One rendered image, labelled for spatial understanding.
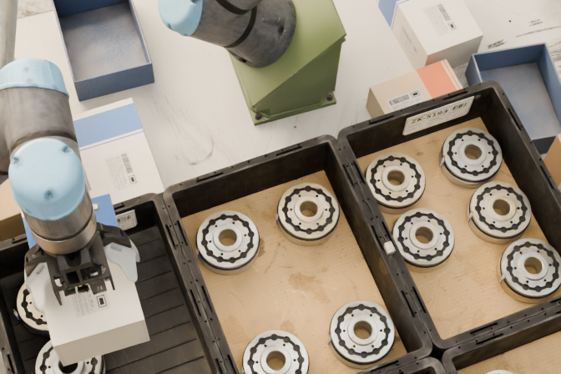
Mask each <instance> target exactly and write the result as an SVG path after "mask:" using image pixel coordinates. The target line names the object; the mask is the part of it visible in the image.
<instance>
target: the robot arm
mask: <svg viewBox="0 0 561 374"><path fill-rule="evenodd" d="M158 9H159V15H160V17H161V20H162V22H163V23H164V25H165V26H166V27H167V28H169V29H170V30H172V31H174V32H177V33H179V34H180V35H182V36H184V37H191V38H196V39H199V40H201V41H204V42H207V43H212V44H214V45H217V46H220V47H223V48H224V49H225V50H226V51H228V52H229V53H230V54H231V55H232V56H233V57H234V58H235V59H237V60H238V61H239V62H241V63H243V64H246V65H249V66H251V67H255V68H262V67H266V66H268V65H271V64H272V63H274V62H275V61H276V60H278V59H279V58H280V57H281V56H282V55H283V53H284V52H285V51H286V50H287V48H288V47H289V45H290V43H291V40H292V38H293V34H294V32H295V27H296V11H295V7H294V4H293V2H292V0H158ZM17 17H18V0H0V185H1V184H2V183H3V182H5V181H6V180H7V179H9V182H10V188H11V191H12V194H13V198H14V199H15V201H16V202H17V204H18V206H19V207H20V208H21V210H22V212H23V215H24V217H25V219H26V221H27V224H28V227H29V229H30V231H31V233H32V235H33V238H34V239H35V241H36V242H37V243H36V245H34V246H33V247H32V248H31V249H30V250H29V251H28V252H27V253H26V255H25V261H24V268H25V269H24V279H25V284H26V288H27V290H28V291H29V292H30V293H33V297H34V299H35V301H36V303H37V306H38V308H40V309H43V308H44V307H45V304H46V289H47V285H48V283H49V282H50V281H51V283H52V287H53V293H54V295H55V296H56V298H57V300H58V303H59V305H61V306H62V305H63V304H62V301H61V297H60V294H59V292H60V291H63V292H64V295H65V297H66V296H70V295H73V294H76V290H75V289H76V288H78V293H79V294H80V293H84V292H88V291H90V289H89V287H88V285H90V288H91V290H92V292H93V295H96V294H98V293H101V292H104V291H106V290H107V287H106V285H105V281H109V280H110V282H111V286H112V288H113V291H114V290H115V287H114V281H113V278H112V275H111V272H110V269H109V264H108V261H107V259H108V260H109V261H110V262H111V263H114V264H116V265H118V266H119V267H120V268H121V269H122V271H123V272H124V274H125V275H126V277H127V278H128V280H129V281H132V282H135V281H136V280H137V278H138V276H137V269H136V262H140V258H139V252H138V250H137V248H136V247H135V245H134V243H133V242H132V241H131V239H130V238H129V237H128V236H127V235H126V233H125V232H124V231H123V230H122V229H120V228H119V227H117V226H112V225H104V224H102V223H101V224H100V223H99V222H97V220H96V215H95V212H94V211H97V210H99V204H98V203H97V202H95V203H92V200H91V197H90V193H89V191H88V186H87V183H86V177H85V172H84V168H83V164H82V160H81V155H80V151H79V147H78V141H77V137H76V134H75V129H74V125H73V117H72V113H71V108H70V104H69V101H68V100H69V93H68V92H67V90H66V87H65V83H64V80H63V75H62V72H61V70H60V68H59V67H58V66H57V65H56V64H55V63H53V62H51V61H48V60H47V59H44V60H43V59H41V58H22V59H19V60H16V61H14V54H15V43H16V30H17ZM57 279H59V280H60V283H61V285H62V286H57V284H56V282H55V280H57Z"/></svg>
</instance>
